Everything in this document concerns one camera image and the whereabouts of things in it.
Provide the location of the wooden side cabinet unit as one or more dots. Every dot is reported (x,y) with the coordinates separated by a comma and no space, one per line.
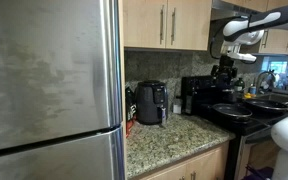
(277,41)

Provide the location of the range hood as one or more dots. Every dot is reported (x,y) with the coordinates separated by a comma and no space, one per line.
(225,10)

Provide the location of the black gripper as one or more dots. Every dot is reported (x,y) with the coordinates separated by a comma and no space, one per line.
(226,63)

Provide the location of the black kitchen stove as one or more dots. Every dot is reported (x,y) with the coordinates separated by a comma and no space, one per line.
(200,93)

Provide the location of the steel kitchen sink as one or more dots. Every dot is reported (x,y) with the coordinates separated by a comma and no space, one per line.
(279,97)

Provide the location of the white wall outlet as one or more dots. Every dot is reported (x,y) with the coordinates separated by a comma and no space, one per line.
(177,108)

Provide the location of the tall wooden side panel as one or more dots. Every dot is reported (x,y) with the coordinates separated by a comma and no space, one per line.
(122,66)

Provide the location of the bright window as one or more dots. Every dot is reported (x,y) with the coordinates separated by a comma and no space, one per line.
(277,67)

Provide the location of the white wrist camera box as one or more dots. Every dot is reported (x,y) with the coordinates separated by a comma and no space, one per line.
(242,56)

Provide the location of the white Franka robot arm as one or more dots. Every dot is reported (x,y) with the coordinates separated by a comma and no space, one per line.
(277,16)

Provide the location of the wooden base cabinet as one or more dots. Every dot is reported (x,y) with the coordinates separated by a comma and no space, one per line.
(200,165)

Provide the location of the black air fryer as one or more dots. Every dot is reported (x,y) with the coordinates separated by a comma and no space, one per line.
(150,103)

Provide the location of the dark oil bottle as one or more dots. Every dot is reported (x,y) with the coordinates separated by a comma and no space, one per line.
(188,105)

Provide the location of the chrome kitchen faucet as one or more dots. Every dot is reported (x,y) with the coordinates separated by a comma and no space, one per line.
(262,78)

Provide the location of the yellow sponge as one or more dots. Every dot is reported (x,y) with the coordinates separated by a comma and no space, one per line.
(247,96)

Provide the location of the wooden cabinet over hood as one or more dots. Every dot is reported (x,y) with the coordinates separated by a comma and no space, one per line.
(254,4)

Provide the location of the blue soap bottle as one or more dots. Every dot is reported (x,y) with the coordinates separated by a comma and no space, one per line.
(252,90)

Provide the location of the green glass bottle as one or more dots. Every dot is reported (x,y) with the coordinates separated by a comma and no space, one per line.
(239,85)

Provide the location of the blue base platform cloth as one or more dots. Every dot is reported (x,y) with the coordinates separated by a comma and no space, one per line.
(259,173)

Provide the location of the stainless steel refrigerator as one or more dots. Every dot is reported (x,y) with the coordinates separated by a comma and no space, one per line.
(47,83)

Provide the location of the black red whey bag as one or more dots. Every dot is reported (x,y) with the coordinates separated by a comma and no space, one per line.
(130,113)

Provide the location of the black frying pan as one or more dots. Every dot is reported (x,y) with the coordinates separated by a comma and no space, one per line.
(232,111)
(265,105)

